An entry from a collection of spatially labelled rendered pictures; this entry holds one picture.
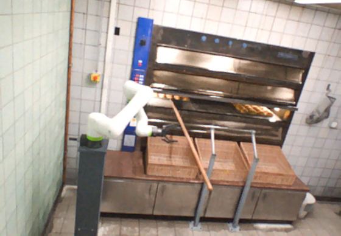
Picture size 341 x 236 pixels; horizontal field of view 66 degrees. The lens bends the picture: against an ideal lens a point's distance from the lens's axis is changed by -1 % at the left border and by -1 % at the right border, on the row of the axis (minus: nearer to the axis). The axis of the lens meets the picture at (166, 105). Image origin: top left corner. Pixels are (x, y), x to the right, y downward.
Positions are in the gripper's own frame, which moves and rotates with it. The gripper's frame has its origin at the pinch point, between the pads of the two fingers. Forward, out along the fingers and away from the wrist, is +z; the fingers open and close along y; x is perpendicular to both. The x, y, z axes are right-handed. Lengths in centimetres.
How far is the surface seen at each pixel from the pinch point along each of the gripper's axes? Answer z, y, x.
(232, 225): 91, 115, -9
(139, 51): -43, -62, -65
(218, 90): 55, -32, -65
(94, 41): -91, -64, -69
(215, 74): 47, -49, -67
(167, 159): 8, 59, -53
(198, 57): 24, -65, -69
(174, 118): 11, 12, -69
